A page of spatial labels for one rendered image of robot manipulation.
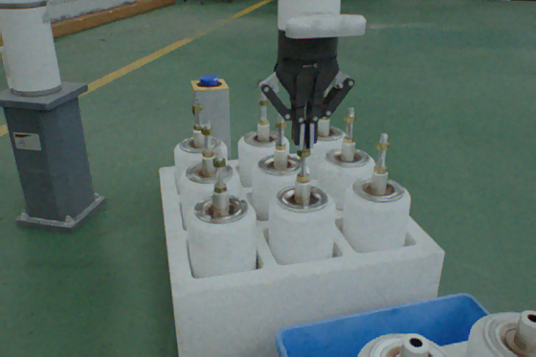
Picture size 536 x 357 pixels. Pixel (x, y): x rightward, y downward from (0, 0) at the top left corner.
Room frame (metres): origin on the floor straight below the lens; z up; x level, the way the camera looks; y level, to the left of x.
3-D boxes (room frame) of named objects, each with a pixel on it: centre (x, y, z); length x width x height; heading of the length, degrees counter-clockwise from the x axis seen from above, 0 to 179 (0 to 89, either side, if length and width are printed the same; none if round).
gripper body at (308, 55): (0.61, -0.05, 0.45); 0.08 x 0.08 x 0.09
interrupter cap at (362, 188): (0.64, -0.17, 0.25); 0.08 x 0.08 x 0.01
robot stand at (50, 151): (0.99, 0.48, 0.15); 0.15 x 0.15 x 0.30; 76
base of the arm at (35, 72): (0.99, 0.48, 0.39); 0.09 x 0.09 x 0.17; 76
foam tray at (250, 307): (0.72, -0.02, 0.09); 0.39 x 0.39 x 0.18; 14
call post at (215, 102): (0.99, 0.12, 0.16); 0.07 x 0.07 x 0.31; 14
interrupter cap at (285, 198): (0.61, -0.05, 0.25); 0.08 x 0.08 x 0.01
